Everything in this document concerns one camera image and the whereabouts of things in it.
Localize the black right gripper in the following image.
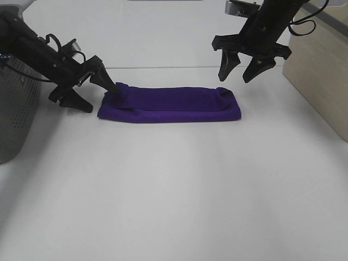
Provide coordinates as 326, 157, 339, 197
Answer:
212, 16, 292, 83

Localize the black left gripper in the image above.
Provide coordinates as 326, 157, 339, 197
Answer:
40, 46, 118, 113

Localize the purple towel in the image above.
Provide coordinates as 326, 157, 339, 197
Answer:
97, 82, 242, 123

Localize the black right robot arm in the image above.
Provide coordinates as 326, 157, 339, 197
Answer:
212, 0, 306, 83

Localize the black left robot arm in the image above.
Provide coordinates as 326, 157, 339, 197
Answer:
1, 11, 117, 113

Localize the grey perforated laundry basket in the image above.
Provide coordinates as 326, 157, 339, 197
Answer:
1, 63, 42, 164

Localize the beige storage bin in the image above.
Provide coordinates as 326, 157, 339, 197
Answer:
283, 1, 347, 140

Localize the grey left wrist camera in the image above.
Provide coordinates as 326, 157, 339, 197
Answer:
61, 39, 81, 57

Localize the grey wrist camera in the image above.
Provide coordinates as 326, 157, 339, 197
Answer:
225, 0, 260, 18
61, 39, 81, 57

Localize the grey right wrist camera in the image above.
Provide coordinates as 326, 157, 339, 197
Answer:
225, 0, 260, 18

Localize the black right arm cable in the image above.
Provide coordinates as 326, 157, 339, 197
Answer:
288, 0, 330, 36

